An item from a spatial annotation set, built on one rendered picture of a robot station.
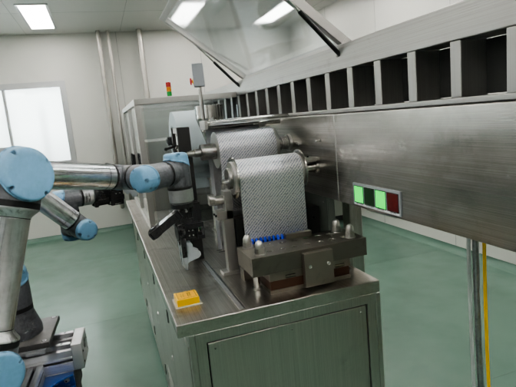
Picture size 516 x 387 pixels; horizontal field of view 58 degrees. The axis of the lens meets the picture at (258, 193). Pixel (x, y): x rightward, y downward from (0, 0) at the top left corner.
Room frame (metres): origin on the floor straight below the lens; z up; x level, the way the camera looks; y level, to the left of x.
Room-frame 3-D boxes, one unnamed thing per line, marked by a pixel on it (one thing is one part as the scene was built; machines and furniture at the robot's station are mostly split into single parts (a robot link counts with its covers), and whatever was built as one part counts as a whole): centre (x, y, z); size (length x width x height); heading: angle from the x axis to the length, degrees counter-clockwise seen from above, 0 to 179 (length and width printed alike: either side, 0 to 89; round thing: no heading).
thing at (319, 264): (1.42, -0.17, 0.96); 0.10 x 0.03 x 0.11; 108
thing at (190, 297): (1.41, 0.26, 0.91); 0.07 x 0.07 x 0.02; 18
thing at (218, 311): (2.54, 0.34, 0.88); 2.52 x 0.66 x 0.04; 18
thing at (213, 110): (2.35, 0.20, 1.50); 0.14 x 0.14 x 0.06
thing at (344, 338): (2.54, 0.32, 0.43); 2.52 x 0.64 x 0.86; 18
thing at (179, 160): (1.41, 0.24, 1.31); 0.09 x 0.08 x 0.11; 144
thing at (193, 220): (1.42, 0.23, 1.16); 0.09 x 0.08 x 0.12; 108
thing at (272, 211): (1.61, -0.05, 1.11); 0.23 x 0.01 x 0.18; 108
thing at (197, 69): (2.16, 0.22, 1.66); 0.07 x 0.07 x 0.10; 5
